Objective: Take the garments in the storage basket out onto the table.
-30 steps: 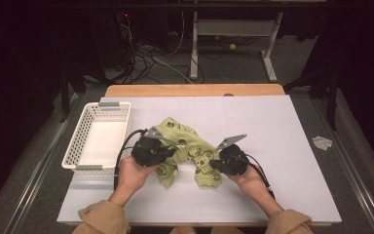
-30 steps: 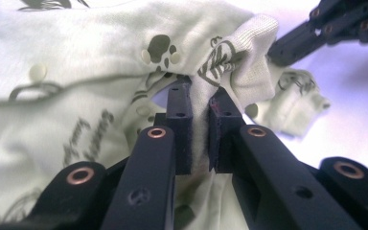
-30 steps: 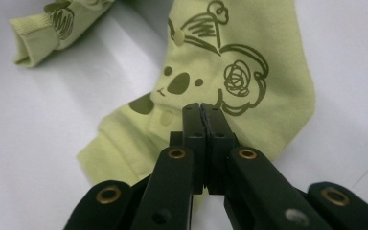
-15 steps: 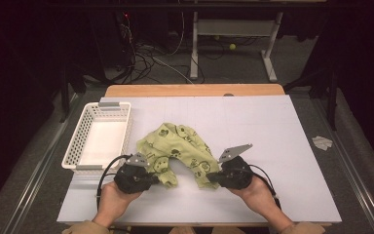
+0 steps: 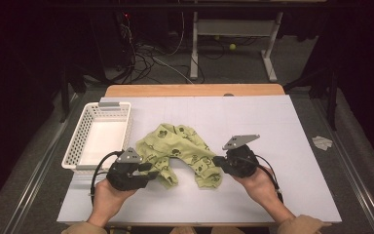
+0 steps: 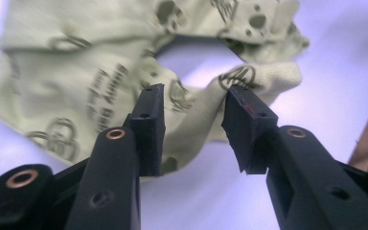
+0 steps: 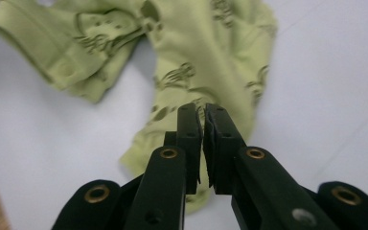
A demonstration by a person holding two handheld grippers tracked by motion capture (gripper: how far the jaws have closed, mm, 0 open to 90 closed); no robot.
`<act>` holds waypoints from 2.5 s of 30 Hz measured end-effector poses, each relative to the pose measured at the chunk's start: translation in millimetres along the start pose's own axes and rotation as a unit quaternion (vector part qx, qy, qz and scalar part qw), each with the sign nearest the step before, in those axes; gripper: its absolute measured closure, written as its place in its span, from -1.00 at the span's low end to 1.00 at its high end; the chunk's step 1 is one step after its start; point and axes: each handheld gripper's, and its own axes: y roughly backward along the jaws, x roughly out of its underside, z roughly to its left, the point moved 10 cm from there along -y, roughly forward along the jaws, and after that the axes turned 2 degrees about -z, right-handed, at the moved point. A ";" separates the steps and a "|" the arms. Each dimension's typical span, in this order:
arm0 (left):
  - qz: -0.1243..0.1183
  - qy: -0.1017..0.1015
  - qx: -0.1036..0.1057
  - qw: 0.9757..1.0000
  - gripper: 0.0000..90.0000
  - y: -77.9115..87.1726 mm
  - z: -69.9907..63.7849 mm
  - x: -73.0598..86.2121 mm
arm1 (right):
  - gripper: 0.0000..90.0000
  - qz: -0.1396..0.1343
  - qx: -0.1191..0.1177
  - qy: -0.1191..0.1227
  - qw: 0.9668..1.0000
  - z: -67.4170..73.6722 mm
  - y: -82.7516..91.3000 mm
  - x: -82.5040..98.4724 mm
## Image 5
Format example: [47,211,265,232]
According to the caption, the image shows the white cable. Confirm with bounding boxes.
[151,57,195,86]

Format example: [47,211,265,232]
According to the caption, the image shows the white board sheet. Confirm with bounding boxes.
[56,95,343,225]

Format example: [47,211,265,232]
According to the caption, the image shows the bundle of black cables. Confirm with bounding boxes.
[115,13,206,85]

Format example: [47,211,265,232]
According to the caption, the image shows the crumpled white paper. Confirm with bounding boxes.
[311,135,334,151]

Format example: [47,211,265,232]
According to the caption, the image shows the black metal stand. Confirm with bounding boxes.
[283,61,341,132]

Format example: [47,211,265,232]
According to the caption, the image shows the green printed baby romper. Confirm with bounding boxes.
[135,122,223,190]

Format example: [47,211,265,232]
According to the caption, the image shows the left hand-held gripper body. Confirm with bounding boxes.
[106,146,149,192]

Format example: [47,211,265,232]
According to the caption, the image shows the person's right hand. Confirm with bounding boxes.
[233,166,283,211]

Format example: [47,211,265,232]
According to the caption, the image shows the person's leg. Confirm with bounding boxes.
[210,226,246,234]
[169,226,198,234]

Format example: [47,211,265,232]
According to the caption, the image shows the white perforated plastic basket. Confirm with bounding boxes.
[60,100,132,174]

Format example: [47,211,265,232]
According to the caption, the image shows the person's left hand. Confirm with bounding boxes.
[92,178,137,214]

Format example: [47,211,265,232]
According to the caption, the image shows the metal floor rail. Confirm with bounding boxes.
[311,97,374,234]
[3,92,79,234]

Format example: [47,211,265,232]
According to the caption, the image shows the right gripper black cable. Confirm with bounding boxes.
[233,154,285,204]

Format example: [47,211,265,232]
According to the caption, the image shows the white desk frame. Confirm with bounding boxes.
[189,11,285,83]

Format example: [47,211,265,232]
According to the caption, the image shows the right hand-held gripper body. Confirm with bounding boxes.
[222,134,261,178]

